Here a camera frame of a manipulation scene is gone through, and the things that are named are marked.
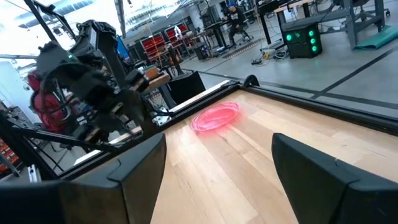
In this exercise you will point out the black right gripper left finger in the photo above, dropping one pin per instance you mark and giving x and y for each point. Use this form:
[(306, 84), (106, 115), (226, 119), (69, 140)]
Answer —
[(133, 186)]

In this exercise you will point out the small wooden side table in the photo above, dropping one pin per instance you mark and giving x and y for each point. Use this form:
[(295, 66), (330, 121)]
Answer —
[(157, 81)]

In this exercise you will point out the red storage bin shelf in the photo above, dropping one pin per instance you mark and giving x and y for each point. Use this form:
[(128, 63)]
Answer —
[(161, 43)]

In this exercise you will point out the red bag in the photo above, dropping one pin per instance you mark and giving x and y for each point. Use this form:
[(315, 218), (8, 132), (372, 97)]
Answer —
[(46, 109)]

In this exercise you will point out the standing person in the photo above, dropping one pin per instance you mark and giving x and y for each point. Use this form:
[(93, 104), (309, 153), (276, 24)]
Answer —
[(237, 20)]

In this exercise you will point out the red parts bins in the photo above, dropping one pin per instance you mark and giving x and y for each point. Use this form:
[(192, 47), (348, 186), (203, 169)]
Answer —
[(7, 155)]

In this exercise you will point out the black table edge rail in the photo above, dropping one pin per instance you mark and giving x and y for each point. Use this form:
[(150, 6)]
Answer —
[(311, 102)]

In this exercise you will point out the grey metal table frame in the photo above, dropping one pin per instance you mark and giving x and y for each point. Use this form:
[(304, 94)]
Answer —
[(357, 18)]

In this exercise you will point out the black diagonal support strut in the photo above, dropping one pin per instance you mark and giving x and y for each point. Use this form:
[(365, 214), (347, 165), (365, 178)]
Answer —
[(46, 137)]

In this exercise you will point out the black computer tower green lights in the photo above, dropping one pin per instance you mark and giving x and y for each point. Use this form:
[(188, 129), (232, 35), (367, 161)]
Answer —
[(300, 42)]

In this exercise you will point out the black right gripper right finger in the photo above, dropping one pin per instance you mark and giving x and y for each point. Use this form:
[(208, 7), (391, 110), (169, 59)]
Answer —
[(320, 193)]

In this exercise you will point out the silver corner bracket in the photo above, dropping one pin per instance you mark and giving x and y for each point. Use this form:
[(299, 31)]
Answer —
[(161, 117)]

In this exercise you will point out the wooden top workbench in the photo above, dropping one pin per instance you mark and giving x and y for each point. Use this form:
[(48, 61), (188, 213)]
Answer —
[(280, 9)]

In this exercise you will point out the black box chair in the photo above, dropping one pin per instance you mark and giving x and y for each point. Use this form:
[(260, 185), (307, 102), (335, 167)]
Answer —
[(186, 88)]

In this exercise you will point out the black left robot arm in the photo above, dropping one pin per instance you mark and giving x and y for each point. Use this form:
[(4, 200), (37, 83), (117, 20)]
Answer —
[(81, 71)]

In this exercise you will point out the pink translucent plastic plate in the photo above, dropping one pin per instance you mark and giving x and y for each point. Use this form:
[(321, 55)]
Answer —
[(214, 116)]

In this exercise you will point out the black frame post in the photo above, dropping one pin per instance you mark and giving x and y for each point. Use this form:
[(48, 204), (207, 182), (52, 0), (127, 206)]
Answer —
[(46, 18)]

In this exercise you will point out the green floor mat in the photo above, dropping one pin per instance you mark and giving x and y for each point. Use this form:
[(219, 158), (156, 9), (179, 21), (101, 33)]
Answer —
[(377, 39)]

